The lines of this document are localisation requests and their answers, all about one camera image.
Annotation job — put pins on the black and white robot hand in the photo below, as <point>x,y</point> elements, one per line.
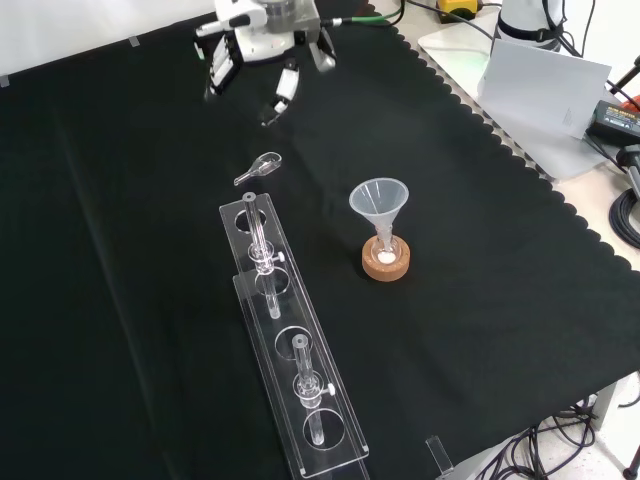
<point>260,47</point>

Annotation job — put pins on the grey base plate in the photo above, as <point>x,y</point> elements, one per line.
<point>565,157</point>

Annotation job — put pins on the clear plastic funnel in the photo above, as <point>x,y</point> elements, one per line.
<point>372,210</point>

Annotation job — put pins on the pale board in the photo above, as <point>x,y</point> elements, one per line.
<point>540,90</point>

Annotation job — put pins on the small clear acrylic piece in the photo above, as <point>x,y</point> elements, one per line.
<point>440,455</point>

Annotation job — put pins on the black power adapter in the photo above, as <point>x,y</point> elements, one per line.
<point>617,120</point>

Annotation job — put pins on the yellow stop button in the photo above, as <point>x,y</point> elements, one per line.
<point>455,7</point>

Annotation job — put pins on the black cloth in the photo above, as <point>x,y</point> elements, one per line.
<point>125,250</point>

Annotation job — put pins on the clear acrylic funnel stand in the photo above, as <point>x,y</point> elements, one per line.
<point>300,320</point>

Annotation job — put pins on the grey tape strip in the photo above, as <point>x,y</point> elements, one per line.
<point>4,81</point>
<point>135,41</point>

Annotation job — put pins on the glass round-bottom flask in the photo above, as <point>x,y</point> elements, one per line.
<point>386,256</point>

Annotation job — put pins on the glass weighing funnel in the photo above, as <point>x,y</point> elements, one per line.
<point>264,164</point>

